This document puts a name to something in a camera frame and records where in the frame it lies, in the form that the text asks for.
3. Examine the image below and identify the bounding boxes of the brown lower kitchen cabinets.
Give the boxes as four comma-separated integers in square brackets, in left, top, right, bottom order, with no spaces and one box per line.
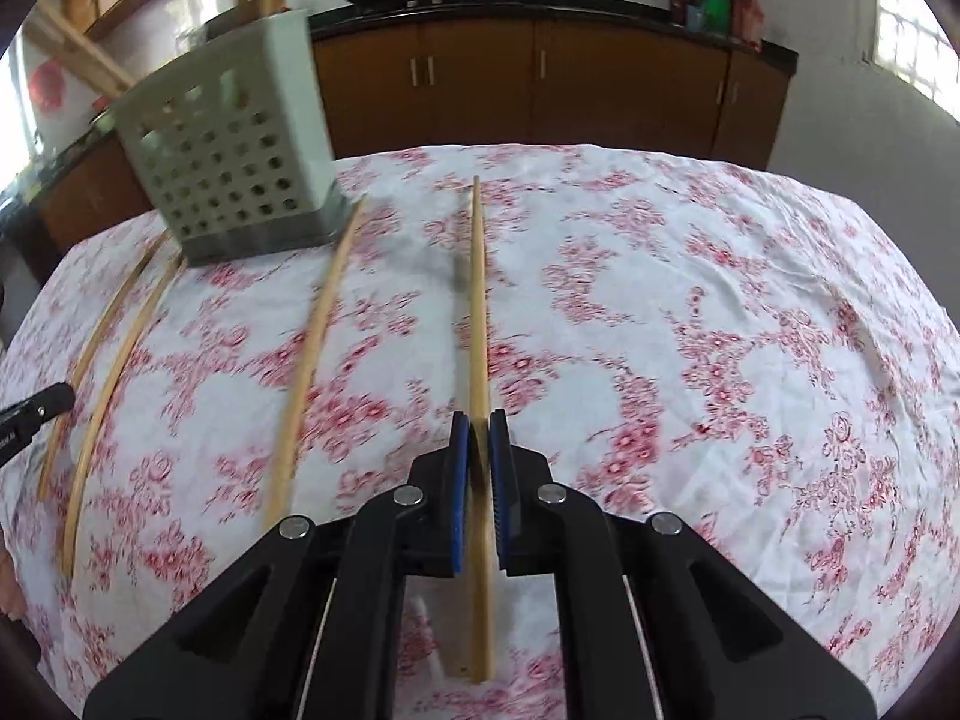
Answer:
[34,15,792,248]

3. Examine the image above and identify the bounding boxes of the barred window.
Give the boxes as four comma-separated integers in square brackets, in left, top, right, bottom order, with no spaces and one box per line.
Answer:
[874,0,960,121]

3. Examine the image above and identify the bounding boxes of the pink floral tablecloth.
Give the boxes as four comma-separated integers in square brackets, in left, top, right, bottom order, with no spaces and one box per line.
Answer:
[0,141,960,720]

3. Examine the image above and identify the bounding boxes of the green perforated chopstick holder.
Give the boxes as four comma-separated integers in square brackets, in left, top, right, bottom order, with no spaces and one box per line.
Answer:
[112,9,353,267]

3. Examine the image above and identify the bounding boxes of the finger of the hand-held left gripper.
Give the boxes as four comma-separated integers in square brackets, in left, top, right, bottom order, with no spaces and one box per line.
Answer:
[0,381,77,432]

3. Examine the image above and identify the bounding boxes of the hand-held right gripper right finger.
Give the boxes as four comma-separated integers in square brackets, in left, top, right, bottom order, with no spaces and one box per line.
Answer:
[487,409,877,720]

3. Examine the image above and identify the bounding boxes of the hanging red plastic bag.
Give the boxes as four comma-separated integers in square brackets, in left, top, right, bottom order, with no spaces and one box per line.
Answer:
[30,60,72,117]

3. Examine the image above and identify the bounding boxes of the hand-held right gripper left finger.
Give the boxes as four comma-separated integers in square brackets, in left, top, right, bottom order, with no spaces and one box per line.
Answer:
[82,411,473,720]

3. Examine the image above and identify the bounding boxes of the black kitchen countertop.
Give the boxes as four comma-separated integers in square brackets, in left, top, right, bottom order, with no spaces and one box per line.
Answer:
[0,0,800,200]

